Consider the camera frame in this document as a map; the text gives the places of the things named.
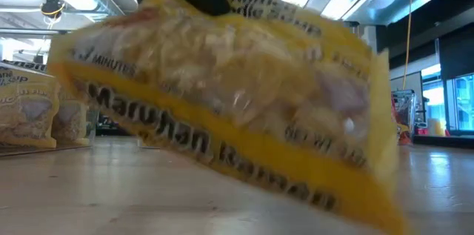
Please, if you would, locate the clear plastic bin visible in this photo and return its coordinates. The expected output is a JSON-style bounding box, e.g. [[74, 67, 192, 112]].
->
[[0, 59, 101, 158], [390, 89, 418, 145]]

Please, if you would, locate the red Saucy Noods packet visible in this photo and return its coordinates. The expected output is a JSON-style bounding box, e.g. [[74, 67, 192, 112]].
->
[[390, 96, 413, 146]]

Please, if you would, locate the long ceiling light strip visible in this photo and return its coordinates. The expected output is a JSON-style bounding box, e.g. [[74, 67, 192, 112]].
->
[[0, 29, 71, 38]]

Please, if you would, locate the grey partition panel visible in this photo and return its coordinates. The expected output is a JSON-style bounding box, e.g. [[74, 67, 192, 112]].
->
[[388, 70, 424, 95]]

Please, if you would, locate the yellow container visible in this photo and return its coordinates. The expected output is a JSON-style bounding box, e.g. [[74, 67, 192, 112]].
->
[[427, 118, 447, 138]]

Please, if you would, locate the bright glass window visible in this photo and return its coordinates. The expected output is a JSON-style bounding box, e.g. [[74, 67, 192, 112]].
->
[[421, 63, 474, 134]]

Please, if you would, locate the black ceiling cord reel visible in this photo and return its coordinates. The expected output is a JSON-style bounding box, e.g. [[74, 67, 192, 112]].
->
[[39, 0, 67, 19]]

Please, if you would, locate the yellow hanging extension cord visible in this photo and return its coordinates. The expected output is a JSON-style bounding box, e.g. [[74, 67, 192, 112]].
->
[[401, 0, 418, 91]]

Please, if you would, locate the black metal table frame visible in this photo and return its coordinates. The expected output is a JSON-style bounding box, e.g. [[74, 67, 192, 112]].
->
[[413, 134, 474, 151]]

